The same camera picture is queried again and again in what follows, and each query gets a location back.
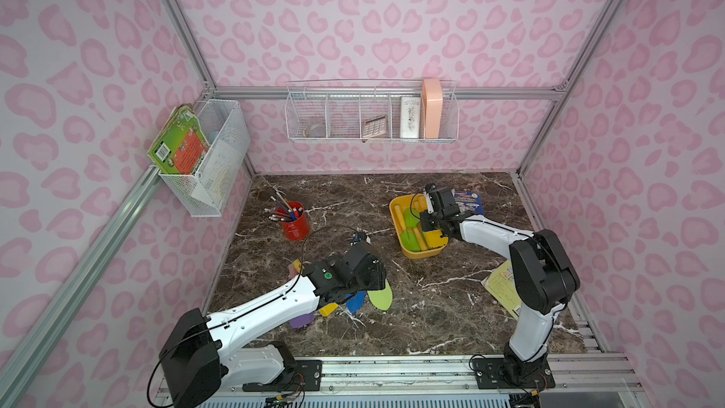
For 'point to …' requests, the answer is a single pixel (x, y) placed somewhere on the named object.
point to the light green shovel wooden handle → (381, 298)
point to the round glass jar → (314, 129)
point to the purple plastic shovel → (303, 320)
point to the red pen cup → (297, 229)
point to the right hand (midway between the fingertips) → (424, 213)
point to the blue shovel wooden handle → (356, 302)
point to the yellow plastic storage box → (417, 203)
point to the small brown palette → (376, 127)
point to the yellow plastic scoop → (325, 310)
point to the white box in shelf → (410, 117)
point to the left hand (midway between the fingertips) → (381, 271)
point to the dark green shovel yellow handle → (409, 238)
